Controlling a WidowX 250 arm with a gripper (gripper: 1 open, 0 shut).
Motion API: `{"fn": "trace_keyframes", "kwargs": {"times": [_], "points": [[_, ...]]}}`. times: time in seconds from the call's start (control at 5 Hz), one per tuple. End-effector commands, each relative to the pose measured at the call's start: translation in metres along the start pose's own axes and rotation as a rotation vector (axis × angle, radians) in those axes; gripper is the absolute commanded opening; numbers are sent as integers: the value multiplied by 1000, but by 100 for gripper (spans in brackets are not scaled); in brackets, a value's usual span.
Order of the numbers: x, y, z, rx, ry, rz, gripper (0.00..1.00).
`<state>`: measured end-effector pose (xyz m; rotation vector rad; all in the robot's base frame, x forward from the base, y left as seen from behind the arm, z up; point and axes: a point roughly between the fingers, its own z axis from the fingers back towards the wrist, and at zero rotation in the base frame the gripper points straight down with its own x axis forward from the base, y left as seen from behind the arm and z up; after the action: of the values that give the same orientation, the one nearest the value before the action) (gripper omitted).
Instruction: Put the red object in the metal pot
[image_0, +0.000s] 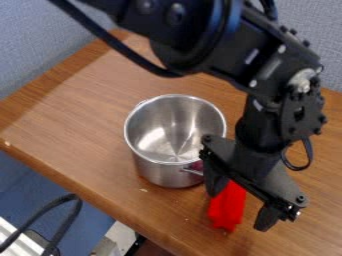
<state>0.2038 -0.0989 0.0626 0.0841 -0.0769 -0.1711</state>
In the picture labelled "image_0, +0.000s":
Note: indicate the white box under table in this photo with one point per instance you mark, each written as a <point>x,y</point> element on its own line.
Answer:
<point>30,244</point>

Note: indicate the red block object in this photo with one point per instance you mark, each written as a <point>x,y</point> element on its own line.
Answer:
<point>226,207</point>

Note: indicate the stainless steel pot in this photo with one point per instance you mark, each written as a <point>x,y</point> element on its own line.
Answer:
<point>164,131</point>

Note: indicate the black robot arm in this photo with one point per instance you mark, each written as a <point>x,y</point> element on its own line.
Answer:
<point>233,40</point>

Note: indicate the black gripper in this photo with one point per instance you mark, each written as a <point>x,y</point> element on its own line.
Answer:
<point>258,171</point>

